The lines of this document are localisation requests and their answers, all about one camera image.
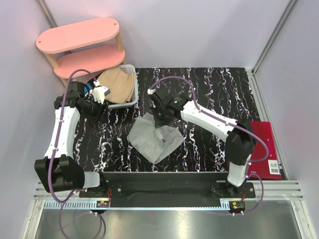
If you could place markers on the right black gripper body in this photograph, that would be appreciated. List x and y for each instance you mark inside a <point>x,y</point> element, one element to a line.
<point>160,118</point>

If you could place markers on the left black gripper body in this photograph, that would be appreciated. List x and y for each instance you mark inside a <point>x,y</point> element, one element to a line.
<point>94,111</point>

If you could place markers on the grey t shirt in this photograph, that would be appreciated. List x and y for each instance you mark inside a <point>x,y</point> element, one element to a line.
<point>153,143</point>

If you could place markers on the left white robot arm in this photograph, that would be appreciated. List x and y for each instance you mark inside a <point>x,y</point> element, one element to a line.
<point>58,171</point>

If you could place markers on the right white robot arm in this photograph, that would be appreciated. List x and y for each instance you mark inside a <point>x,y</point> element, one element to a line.
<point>237,135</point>

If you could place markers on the black blue white garment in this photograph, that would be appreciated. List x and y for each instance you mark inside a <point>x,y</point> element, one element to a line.
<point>88,88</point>

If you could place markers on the beige t shirt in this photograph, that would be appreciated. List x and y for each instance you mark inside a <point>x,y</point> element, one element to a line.
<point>120,83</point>

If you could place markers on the white plastic basket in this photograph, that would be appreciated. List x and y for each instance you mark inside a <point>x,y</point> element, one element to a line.
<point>127,68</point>

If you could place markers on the pink three-tier shelf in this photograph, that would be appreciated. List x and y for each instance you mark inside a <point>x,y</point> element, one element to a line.
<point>93,45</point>

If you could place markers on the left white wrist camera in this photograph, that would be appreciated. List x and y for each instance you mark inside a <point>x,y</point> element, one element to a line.
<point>99,93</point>

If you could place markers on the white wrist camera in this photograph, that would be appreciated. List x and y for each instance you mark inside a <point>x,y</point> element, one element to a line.
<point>99,93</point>
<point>150,91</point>

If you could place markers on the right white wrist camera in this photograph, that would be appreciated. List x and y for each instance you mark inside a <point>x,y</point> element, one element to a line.
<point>150,91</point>

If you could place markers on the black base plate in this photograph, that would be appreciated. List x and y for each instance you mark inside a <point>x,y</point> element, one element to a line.
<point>163,202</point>

